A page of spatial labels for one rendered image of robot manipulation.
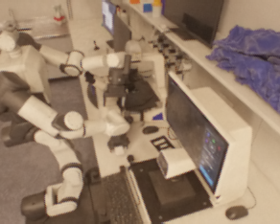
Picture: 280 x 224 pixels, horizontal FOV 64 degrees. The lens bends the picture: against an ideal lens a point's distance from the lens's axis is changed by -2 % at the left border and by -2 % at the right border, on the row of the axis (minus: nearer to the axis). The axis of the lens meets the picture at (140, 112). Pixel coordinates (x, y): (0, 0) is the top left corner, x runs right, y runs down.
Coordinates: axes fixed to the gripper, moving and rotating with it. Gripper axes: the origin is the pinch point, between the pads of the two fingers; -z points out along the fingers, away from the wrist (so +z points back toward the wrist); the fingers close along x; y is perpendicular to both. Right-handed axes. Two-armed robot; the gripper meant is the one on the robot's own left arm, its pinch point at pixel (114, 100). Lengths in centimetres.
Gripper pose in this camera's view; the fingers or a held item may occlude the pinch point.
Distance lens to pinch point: 127.2
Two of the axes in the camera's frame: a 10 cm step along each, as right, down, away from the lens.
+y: -4.0, -4.1, 8.2
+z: 1.3, -9.1, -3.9
